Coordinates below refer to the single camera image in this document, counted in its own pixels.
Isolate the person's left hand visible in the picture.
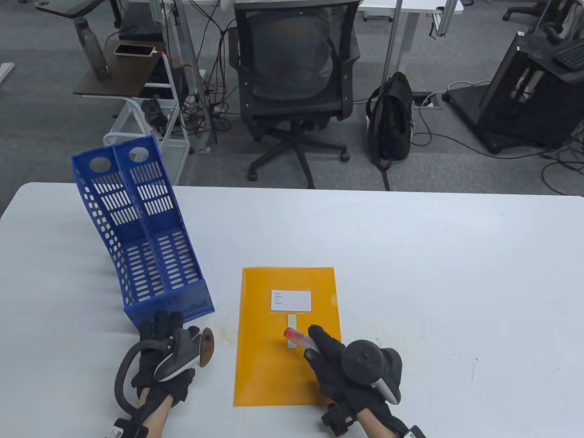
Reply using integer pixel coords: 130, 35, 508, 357
131, 312, 201, 402

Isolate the person's right hand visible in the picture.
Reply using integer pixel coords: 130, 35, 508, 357
303, 324, 402, 435

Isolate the translucent glue stick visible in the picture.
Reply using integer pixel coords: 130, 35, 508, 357
284, 327, 315, 349

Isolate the orange L-shaped folder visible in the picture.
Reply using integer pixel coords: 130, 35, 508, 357
234, 267, 343, 407

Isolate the person's left forearm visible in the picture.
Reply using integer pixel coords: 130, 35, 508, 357
135, 388, 176, 438

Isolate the person's right forearm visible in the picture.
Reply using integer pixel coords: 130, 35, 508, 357
358, 408, 397, 438

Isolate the blue plastic file rack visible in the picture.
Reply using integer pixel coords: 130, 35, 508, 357
71, 136, 215, 339

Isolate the black left hand controller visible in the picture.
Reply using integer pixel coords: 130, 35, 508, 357
114, 326, 215, 413

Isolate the black hand controller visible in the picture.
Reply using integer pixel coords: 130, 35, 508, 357
342, 340, 403, 404
114, 326, 215, 413

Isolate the black right hand controller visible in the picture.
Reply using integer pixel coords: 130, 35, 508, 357
342, 340, 403, 404

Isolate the white lined label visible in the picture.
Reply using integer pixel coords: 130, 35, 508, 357
271, 290, 312, 312

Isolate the black backpack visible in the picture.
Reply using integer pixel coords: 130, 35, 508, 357
366, 72, 415, 191

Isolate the brown side table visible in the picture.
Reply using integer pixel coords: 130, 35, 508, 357
73, 34, 167, 98

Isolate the silver desk leg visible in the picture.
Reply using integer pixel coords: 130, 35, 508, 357
176, 0, 215, 153

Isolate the metal floor outlet box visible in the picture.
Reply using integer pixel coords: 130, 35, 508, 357
412, 91, 442, 110

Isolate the white smartphone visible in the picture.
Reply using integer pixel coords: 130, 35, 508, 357
114, 44, 156, 58

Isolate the dark grey water bottle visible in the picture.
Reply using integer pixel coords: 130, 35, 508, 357
73, 17, 111, 81

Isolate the black mesh office chair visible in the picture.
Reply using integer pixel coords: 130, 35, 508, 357
227, 0, 361, 189

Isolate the black equipment stand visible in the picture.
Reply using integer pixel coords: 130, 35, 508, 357
445, 32, 584, 155

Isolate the silver metal pole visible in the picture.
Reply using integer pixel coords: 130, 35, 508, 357
382, 0, 402, 87

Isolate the dark grey desk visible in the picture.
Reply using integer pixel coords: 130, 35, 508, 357
36, 0, 124, 20

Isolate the white desk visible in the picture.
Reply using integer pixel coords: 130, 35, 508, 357
356, 0, 464, 37

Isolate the black keyboard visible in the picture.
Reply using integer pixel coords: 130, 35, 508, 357
553, 43, 584, 71

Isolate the black swivel chair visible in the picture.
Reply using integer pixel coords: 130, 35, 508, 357
502, 0, 584, 44

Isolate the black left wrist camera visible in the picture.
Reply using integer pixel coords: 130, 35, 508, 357
105, 417, 149, 438

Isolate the white wire cart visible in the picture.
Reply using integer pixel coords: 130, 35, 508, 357
103, 55, 191, 185

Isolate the red charging cable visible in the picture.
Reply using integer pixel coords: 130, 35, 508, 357
155, 52, 206, 85

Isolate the black cable bundle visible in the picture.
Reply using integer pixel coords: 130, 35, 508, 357
180, 0, 240, 137

